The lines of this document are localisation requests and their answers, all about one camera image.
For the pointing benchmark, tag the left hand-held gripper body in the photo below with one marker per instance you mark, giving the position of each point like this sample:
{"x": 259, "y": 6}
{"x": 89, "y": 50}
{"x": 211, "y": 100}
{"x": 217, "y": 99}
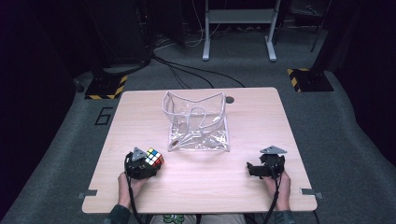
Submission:
{"x": 137, "y": 166}

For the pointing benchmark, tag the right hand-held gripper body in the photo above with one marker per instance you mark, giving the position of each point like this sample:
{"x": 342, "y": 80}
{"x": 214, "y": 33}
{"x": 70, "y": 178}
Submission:
{"x": 274, "y": 166}

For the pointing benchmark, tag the colourful puzzle cube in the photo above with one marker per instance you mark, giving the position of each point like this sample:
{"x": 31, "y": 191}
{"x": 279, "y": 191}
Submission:
{"x": 154, "y": 156}

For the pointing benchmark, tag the clear plastic bag white trim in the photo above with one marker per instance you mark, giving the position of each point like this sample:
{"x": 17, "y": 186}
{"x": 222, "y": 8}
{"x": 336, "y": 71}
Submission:
{"x": 199, "y": 127}

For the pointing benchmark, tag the person's left hand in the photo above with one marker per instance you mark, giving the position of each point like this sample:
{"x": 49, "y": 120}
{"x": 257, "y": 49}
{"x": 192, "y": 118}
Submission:
{"x": 124, "y": 191}

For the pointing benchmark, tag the person's right hand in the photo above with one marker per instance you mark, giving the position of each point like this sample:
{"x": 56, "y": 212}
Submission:
{"x": 284, "y": 193}

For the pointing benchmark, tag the person's right leg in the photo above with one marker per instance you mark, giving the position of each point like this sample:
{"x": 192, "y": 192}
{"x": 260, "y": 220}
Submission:
{"x": 227, "y": 219}

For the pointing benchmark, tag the grey metal table bracket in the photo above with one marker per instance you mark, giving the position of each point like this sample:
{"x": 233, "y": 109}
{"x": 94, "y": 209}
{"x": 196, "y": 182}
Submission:
{"x": 311, "y": 193}
{"x": 87, "y": 193}

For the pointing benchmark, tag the black yellow striped base plate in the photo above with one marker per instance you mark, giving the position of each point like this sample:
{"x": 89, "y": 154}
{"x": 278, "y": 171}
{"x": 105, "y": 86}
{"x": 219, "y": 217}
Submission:
{"x": 311, "y": 80}
{"x": 107, "y": 87}

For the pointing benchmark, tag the black stand post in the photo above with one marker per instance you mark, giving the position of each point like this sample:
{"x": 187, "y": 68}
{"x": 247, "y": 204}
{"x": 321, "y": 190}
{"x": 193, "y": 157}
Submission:
{"x": 322, "y": 34}

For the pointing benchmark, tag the white metal desk frame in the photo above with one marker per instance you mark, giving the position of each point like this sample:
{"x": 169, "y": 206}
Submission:
{"x": 239, "y": 15}

